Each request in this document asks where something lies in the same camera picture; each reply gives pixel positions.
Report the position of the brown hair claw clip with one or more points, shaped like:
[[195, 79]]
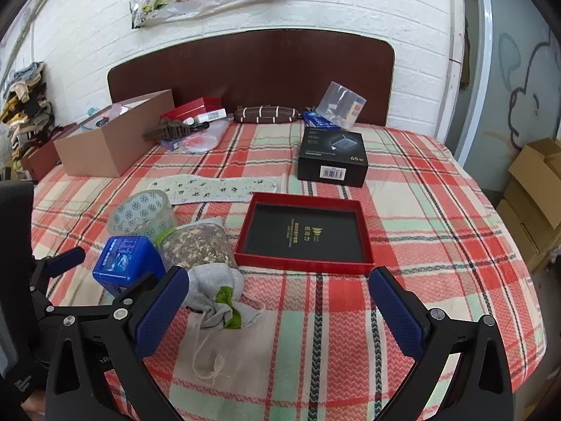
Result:
[[168, 130]]

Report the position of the shallow red box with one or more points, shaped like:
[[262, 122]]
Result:
[[302, 237]]

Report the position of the black charger box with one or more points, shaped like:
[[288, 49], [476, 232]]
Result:
[[333, 151]]

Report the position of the clear plastic box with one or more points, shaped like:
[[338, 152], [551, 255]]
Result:
[[339, 103]]

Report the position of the plaid bed sheet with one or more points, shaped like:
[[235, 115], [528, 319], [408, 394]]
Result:
[[438, 237]]

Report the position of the clear plastic bag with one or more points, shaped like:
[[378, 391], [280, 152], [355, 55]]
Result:
[[199, 138]]

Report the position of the brown striped pouch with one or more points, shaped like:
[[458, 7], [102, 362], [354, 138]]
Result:
[[267, 114]]

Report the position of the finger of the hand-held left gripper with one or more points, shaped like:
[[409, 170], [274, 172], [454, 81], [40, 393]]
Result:
[[65, 259], [144, 283]]

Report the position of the pale door with cartoon drawing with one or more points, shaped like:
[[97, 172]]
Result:
[[517, 74]]

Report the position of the dark brown small box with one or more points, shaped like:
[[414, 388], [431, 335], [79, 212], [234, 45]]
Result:
[[41, 160]]

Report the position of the pile of clothes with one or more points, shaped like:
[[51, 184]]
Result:
[[26, 109]]

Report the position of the patterned shoe insole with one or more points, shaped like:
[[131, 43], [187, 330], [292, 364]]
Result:
[[210, 188]]

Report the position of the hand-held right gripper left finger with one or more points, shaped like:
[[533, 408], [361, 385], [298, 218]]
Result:
[[160, 313]]

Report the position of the stack of cardboard boxes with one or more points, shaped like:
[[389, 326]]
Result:
[[532, 201]]

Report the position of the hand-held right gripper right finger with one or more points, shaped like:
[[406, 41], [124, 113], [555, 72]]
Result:
[[394, 311]]

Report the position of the patterned tape roll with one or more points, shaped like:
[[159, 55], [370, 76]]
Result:
[[138, 215]]

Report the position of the small blue box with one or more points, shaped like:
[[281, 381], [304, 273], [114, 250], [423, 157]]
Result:
[[125, 258]]

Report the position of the clear bag of dried herbs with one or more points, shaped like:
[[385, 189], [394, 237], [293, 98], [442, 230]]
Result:
[[197, 245]]

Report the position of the brown cardboard box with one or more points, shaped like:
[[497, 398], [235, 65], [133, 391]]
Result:
[[109, 144]]

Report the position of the brown wooden headboard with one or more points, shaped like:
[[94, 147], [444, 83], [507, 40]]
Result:
[[271, 70]]

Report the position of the red and white box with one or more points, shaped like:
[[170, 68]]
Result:
[[193, 112]]

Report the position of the blue packet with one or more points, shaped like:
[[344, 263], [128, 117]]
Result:
[[315, 119]]

